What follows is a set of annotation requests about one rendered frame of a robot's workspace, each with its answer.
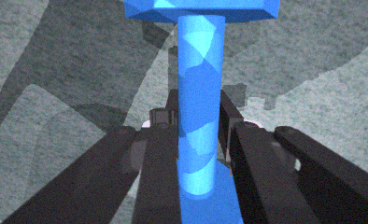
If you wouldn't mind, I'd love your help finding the blue hexagonal dumbbell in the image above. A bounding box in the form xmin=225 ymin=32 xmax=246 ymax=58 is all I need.
xmin=124 ymin=0 xmax=279 ymax=224

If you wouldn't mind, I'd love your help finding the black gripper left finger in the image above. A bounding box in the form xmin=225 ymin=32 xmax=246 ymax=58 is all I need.
xmin=0 ymin=90 xmax=182 ymax=224

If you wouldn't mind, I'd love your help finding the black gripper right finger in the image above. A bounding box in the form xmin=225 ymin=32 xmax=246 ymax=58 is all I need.
xmin=218 ymin=90 xmax=368 ymax=224

